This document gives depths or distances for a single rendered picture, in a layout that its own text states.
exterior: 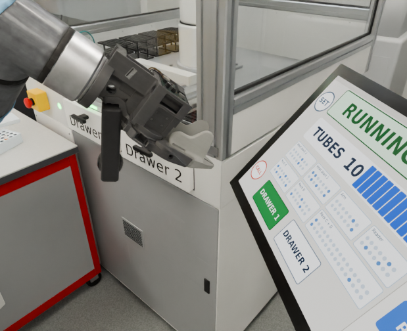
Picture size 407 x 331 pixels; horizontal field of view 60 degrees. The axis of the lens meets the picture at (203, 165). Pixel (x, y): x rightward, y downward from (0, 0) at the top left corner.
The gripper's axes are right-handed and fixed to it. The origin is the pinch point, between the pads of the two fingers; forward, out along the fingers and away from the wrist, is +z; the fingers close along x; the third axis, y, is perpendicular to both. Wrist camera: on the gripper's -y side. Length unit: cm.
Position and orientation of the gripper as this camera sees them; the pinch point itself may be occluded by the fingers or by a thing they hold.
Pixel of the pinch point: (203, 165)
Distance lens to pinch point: 53.7
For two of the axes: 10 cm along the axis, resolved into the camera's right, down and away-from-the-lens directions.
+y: 6.3, -7.2, -3.1
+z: 7.6, 4.7, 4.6
